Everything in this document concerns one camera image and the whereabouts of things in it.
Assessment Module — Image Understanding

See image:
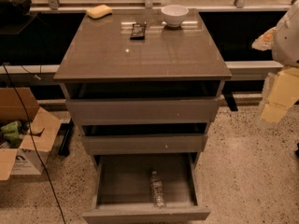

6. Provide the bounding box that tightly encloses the open cardboard box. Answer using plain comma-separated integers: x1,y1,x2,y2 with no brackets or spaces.
0,88,61,181

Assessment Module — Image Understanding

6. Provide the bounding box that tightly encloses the black floor cable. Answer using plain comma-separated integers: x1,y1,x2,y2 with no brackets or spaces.
1,63,67,224

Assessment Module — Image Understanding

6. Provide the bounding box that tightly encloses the black device on shelf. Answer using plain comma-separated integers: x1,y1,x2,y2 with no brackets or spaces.
0,0,32,17

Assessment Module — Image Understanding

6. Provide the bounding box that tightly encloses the white ceramic bowl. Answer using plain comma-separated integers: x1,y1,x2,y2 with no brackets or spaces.
161,5,189,27

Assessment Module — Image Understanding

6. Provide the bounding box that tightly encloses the yellow sponge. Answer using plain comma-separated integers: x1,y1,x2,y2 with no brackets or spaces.
86,5,113,20

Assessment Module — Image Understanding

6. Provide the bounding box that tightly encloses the grey top drawer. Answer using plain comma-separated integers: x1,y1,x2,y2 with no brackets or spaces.
66,99,219,125

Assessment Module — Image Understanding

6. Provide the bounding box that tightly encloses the green cloth in box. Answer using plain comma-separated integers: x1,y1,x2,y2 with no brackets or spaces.
1,120,22,148

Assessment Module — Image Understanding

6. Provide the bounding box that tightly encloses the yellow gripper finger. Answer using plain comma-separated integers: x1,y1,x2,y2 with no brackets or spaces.
260,67,299,124
251,27,276,51

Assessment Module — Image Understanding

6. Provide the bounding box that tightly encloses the small black snack packet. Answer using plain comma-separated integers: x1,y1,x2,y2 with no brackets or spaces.
130,23,147,40

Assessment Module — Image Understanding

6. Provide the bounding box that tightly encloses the black table leg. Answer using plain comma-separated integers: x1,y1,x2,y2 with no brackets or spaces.
58,119,74,157

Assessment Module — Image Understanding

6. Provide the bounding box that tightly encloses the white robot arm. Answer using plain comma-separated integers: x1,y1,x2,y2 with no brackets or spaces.
251,1,299,124

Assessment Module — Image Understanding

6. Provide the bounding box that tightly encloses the grey drawer cabinet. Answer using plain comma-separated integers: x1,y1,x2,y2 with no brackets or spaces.
53,7,233,224

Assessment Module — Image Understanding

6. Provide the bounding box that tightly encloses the clear plastic water bottle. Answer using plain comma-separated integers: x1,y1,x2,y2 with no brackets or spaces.
150,171,165,208

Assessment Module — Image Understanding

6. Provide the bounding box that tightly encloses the grey open bottom drawer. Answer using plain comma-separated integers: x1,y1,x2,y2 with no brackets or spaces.
83,153,210,224

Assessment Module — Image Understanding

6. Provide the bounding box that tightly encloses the grey middle drawer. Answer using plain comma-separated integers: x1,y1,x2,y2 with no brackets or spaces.
82,134,207,155

